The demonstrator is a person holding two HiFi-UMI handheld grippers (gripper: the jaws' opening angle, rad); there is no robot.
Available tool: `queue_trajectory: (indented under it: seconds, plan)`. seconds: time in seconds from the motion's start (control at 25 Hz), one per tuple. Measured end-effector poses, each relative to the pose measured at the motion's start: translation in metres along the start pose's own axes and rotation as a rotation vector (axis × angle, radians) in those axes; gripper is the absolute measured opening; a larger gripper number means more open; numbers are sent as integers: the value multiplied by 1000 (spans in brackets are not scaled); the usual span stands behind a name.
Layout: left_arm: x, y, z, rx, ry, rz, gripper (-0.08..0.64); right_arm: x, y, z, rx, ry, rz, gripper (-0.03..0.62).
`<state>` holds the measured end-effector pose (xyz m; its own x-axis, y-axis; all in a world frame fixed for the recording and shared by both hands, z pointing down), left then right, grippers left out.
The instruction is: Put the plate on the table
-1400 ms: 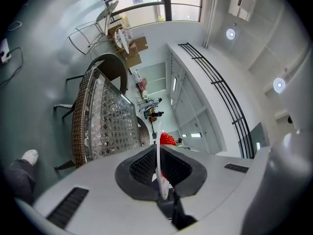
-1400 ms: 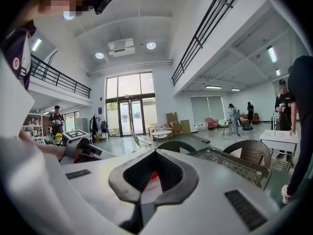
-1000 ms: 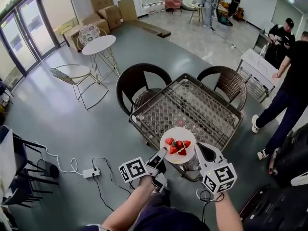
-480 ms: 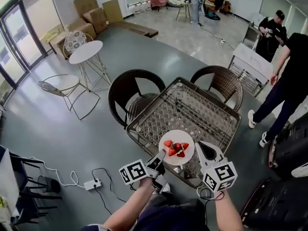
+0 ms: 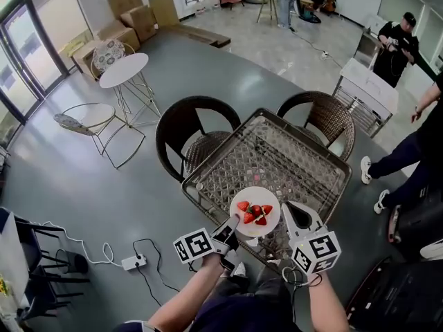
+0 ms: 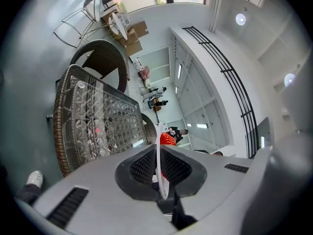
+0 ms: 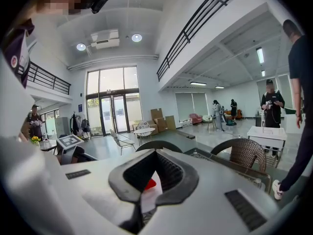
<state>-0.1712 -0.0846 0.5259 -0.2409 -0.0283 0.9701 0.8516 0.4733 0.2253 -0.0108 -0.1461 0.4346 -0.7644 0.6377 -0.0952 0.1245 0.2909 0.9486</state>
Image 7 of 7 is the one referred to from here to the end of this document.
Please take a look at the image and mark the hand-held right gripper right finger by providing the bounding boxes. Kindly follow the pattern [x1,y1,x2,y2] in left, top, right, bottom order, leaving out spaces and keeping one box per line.
[155,148,200,206]

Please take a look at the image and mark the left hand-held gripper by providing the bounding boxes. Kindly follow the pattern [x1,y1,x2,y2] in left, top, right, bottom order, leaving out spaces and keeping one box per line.
[56,135,85,166]

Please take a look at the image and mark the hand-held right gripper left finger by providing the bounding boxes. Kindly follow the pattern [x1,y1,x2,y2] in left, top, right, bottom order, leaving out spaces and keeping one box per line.
[108,148,157,203]

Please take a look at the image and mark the white plate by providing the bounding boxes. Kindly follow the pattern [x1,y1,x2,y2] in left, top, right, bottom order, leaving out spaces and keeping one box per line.
[141,171,164,214]

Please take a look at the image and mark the coat rack with clothes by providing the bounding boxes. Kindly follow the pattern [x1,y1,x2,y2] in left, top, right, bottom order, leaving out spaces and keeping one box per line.
[70,111,92,141]

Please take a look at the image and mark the small red item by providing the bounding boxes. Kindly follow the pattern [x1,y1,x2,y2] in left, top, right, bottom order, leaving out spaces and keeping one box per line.
[144,178,157,190]

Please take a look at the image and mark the dark metal-framed table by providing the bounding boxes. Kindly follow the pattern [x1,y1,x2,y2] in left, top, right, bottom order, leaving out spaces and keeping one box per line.
[183,146,273,194]

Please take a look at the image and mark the glass entrance door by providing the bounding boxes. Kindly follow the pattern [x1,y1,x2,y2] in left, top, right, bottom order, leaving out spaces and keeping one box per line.
[85,66,143,137]

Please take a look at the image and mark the white round side table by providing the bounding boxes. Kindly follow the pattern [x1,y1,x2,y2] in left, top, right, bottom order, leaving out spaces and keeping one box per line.
[133,127,156,147]

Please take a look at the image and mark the patterned round-back chair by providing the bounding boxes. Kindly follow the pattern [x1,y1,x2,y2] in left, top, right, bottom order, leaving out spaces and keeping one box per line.
[135,121,151,132]

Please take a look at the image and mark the pink armchair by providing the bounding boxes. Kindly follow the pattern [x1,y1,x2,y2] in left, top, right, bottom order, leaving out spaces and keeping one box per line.
[188,113,203,125]

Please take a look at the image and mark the brown wicker chair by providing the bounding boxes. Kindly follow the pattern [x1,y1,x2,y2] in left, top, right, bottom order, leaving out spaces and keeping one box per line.
[210,138,267,173]

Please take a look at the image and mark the stack of cardboard boxes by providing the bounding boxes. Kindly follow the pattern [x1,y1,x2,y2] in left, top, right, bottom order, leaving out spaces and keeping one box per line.
[150,107,177,133]

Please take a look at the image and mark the short black balcony railing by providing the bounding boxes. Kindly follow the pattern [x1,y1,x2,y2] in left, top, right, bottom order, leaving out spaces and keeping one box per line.
[16,61,72,95]

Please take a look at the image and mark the white window blinds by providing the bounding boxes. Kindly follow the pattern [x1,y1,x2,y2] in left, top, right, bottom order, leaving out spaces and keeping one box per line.
[174,92,209,122]

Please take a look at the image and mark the white square cart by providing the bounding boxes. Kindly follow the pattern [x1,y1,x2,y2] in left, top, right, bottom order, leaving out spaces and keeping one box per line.
[247,125,288,168]

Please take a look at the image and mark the ceiling air conditioner unit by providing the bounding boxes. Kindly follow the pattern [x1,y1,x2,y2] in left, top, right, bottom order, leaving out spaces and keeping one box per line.
[89,28,121,50]

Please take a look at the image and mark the person's dark purple shirt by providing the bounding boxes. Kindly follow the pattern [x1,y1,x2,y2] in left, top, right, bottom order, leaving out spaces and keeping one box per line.
[1,20,35,89]

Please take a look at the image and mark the long black balcony railing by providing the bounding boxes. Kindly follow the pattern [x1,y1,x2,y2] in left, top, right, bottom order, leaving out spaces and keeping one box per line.
[156,0,248,83]

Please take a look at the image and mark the white wire chair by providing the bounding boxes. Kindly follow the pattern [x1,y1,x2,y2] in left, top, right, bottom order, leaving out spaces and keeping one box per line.
[109,129,136,156]

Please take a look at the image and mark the black head-worn camera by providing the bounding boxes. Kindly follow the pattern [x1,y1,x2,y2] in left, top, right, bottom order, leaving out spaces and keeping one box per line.
[90,0,110,14]

